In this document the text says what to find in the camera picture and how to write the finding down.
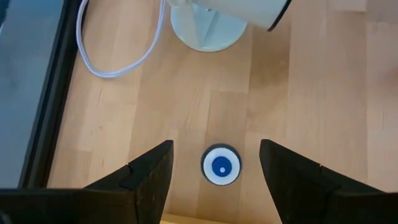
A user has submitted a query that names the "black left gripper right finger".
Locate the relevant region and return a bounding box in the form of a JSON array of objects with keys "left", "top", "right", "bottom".
[{"left": 259, "top": 139, "right": 379, "bottom": 224}]

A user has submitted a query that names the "white spot lamp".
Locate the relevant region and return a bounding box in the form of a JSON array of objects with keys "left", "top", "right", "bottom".
[{"left": 166, "top": 0, "right": 294, "bottom": 53}]

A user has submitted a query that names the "black metal table frame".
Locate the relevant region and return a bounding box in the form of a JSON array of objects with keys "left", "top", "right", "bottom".
[{"left": 17, "top": 0, "right": 90, "bottom": 189}]

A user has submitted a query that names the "white lamp cable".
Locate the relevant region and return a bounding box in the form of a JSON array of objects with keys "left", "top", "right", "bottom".
[{"left": 76, "top": 0, "right": 167, "bottom": 78}]

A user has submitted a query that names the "blue-capped food coloring bottle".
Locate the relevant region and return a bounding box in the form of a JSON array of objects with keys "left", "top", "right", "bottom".
[{"left": 200, "top": 143, "right": 243, "bottom": 187}]

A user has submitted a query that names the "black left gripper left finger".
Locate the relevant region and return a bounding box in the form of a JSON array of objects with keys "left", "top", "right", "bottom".
[{"left": 83, "top": 140, "right": 174, "bottom": 224}]

